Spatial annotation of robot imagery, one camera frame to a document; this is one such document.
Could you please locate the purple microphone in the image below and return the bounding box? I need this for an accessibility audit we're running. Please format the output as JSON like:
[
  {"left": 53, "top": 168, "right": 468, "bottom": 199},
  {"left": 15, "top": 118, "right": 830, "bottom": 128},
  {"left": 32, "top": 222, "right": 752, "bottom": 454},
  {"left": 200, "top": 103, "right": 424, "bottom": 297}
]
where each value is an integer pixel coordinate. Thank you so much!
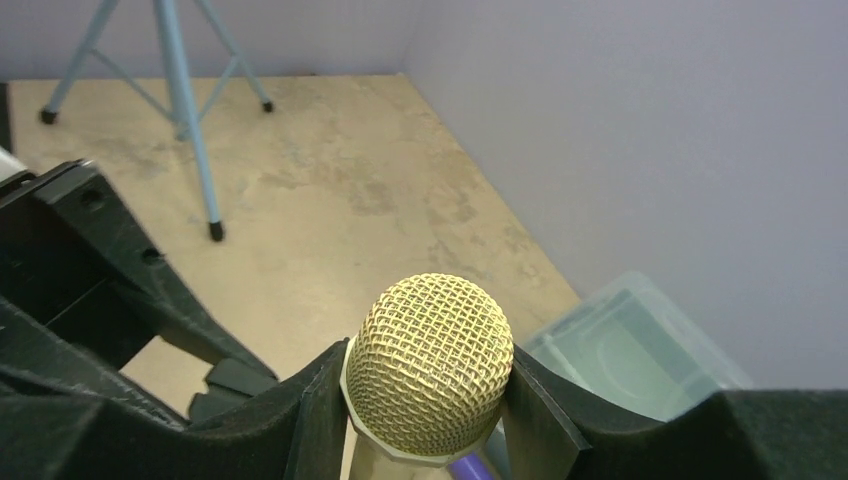
[{"left": 448, "top": 453, "right": 500, "bottom": 480}]

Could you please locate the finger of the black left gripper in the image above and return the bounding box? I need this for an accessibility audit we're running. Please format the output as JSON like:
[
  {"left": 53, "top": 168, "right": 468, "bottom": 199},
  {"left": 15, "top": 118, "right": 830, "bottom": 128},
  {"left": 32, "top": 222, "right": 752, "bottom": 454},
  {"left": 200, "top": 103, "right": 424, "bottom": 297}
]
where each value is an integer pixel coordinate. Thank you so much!
[{"left": 0, "top": 158, "right": 280, "bottom": 425}]

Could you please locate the translucent green storage box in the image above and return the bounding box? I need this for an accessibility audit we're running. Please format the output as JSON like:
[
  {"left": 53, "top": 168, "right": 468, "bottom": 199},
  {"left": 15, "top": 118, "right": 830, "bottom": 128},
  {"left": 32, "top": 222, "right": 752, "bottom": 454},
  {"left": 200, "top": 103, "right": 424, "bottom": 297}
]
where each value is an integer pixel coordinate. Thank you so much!
[{"left": 483, "top": 270, "right": 755, "bottom": 480}]

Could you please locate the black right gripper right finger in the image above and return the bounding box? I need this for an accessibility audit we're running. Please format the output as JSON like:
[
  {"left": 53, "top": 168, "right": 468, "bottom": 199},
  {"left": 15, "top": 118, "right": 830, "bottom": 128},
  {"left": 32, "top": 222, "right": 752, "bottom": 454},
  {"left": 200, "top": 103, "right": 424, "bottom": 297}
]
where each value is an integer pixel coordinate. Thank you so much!
[{"left": 503, "top": 347, "right": 847, "bottom": 479}]

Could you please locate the black round-base clamp stand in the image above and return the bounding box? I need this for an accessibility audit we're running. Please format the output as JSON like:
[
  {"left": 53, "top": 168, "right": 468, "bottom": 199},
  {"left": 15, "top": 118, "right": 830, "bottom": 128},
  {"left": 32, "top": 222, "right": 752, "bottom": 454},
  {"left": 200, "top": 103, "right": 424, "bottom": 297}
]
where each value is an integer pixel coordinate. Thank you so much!
[{"left": 188, "top": 358, "right": 278, "bottom": 423}]

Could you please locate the cream recorder flute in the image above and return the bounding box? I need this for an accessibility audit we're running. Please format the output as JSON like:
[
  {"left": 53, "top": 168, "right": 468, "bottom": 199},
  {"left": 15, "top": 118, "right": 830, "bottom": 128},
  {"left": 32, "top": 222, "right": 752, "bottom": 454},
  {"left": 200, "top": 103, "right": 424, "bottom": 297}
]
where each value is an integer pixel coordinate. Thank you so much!
[{"left": 339, "top": 273, "right": 514, "bottom": 479}]

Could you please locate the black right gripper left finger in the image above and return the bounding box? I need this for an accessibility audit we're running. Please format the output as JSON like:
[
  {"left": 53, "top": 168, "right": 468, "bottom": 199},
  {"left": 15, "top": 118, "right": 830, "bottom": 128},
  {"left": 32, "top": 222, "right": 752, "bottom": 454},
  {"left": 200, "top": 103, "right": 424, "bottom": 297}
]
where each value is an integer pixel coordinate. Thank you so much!
[{"left": 1, "top": 302, "right": 346, "bottom": 479}]

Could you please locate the light blue music stand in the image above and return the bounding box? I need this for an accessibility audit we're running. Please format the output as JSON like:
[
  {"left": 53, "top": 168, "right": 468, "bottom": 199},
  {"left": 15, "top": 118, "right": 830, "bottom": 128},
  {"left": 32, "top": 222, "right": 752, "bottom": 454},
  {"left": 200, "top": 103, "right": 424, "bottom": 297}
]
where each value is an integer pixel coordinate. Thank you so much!
[{"left": 39, "top": 0, "right": 275, "bottom": 242}]

